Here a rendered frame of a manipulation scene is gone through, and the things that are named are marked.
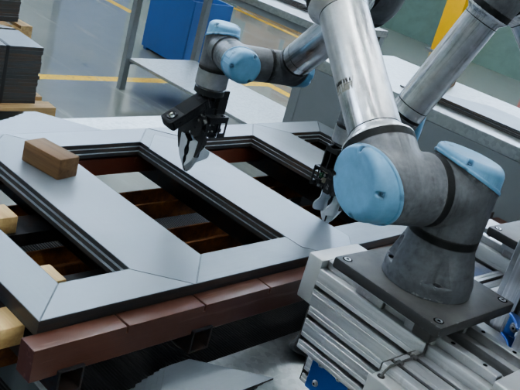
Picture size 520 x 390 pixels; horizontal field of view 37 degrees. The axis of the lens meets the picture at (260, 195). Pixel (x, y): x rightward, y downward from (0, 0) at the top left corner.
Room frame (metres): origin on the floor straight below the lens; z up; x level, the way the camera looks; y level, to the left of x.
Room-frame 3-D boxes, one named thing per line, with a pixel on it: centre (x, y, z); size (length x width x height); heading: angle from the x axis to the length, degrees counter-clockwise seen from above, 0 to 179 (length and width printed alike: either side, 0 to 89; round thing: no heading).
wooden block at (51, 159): (1.65, 0.49, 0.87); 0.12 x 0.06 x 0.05; 62
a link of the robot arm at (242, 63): (1.68, 0.11, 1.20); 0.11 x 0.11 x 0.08; 30
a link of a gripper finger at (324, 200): (1.80, -0.15, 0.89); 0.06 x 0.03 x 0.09; 141
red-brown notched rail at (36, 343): (1.64, -0.23, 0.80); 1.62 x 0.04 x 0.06; 141
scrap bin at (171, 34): (6.69, 1.00, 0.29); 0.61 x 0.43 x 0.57; 47
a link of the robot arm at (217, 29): (1.76, 0.18, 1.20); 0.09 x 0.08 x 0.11; 30
